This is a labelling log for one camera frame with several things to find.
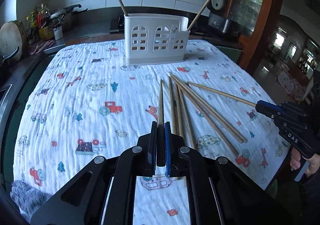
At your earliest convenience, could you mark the printed white tablecloth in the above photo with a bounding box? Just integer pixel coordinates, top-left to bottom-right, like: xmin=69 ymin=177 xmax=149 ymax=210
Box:
xmin=12 ymin=38 xmax=292 ymax=225

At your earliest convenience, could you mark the grey knitted cloth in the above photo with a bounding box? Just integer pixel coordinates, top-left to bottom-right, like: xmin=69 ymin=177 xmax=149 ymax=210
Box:
xmin=10 ymin=180 xmax=52 ymax=218

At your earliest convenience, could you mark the chopstick in holder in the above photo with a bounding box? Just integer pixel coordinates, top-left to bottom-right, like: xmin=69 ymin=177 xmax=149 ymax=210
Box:
xmin=187 ymin=0 xmax=211 ymax=31
xmin=118 ymin=0 xmax=129 ymax=17

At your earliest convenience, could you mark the wooden glass cabinet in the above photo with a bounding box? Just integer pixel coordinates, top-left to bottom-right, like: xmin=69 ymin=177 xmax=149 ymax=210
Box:
xmin=224 ymin=0 xmax=283 ymax=75

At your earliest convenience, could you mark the metal pressure cooker pot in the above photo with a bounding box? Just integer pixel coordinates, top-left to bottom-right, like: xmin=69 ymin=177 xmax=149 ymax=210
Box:
xmin=50 ymin=4 xmax=87 ymax=31

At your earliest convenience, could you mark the person's right hand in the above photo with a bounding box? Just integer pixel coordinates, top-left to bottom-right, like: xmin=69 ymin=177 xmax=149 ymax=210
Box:
xmin=290 ymin=148 xmax=320 ymax=177

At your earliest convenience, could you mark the chopstick in holder left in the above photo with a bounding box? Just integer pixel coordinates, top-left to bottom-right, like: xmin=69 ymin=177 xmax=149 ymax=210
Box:
xmin=118 ymin=0 xmax=129 ymax=17

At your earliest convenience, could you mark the pink rag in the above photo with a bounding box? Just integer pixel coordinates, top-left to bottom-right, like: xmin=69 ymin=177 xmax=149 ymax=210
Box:
xmin=28 ymin=40 xmax=54 ymax=55

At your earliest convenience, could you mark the white cup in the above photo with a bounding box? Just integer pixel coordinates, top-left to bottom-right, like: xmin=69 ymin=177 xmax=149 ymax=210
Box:
xmin=53 ymin=25 xmax=63 ymax=41

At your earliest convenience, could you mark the round wooden cutting board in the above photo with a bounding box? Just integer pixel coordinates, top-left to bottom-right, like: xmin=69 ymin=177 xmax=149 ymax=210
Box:
xmin=1 ymin=20 xmax=27 ymax=62

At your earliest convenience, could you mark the chopstick in holder right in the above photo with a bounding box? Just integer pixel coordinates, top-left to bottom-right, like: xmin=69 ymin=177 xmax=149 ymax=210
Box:
xmin=187 ymin=0 xmax=211 ymax=31

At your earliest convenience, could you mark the oil bottle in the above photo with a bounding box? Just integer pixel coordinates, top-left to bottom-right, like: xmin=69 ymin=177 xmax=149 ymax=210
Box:
xmin=37 ymin=3 xmax=54 ymax=41

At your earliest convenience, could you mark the white utensil holder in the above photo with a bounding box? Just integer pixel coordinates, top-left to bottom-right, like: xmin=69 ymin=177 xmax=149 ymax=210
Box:
xmin=124 ymin=14 xmax=190 ymax=66

